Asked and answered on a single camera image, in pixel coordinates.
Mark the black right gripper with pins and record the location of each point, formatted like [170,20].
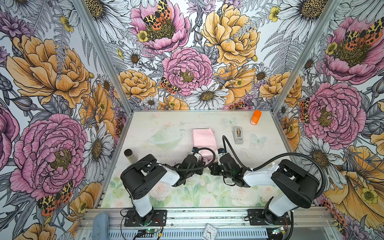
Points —
[214,171]

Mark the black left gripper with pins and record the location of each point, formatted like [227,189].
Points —
[201,166]

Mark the purple and pink wrapping paper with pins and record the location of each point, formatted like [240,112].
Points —
[205,138]

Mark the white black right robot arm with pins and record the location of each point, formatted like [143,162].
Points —
[299,188]

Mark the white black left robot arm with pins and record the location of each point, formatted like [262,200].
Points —
[141,177]

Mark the grey tape dispenser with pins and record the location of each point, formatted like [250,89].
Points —
[238,135]

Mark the orange plastic bottle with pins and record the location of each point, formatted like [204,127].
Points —
[256,117]

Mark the small jar with dark lid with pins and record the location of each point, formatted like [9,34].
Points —
[130,156]

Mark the small white clock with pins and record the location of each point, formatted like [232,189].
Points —
[210,232]

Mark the green circuit board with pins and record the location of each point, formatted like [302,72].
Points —
[148,231]

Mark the grey cloth roll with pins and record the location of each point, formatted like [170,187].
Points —
[101,227]

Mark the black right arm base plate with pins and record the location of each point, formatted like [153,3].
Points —
[261,217]

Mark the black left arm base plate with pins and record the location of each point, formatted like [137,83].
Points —
[155,218]

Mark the aluminium frame rail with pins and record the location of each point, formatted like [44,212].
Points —
[314,223]

